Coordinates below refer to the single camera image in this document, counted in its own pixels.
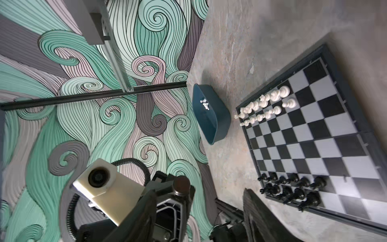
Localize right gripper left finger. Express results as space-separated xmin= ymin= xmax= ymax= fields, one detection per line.
xmin=104 ymin=190 xmax=157 ymax=242

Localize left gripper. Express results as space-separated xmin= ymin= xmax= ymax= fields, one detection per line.
xmin=146 ymin=171 xmax=196 ymax=242

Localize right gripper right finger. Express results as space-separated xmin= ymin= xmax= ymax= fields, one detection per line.
xmin=243 ymin=189 xmax=300 ymax=242

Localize black white chessboard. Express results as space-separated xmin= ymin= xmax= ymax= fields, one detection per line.
xmin=236 ymin=45 xmax=387 ymax=236

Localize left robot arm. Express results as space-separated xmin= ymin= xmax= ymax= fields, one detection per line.
xmin=66 ymin=158 xmax=196 ymax=242

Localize black chess pieces group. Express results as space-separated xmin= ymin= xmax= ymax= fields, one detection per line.
xmin=258 ymin=172 xmax=327 ymax=212

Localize white pieces in bin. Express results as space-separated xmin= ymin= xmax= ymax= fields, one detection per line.
xmin=200 ymin=98 xmax=210 ymax=111

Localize white chess pieces group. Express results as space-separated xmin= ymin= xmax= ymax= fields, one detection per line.
xmin=233 ymin=86 xmax=297 ymax=127

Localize teal plastic bin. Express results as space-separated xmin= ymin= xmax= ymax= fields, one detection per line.
xmin=192 ymin=84 xmax=231 ymax=145

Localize aluminium wall rail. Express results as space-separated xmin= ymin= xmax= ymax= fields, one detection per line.
xmin=96 ymin=1 xmax=133 ymax=92

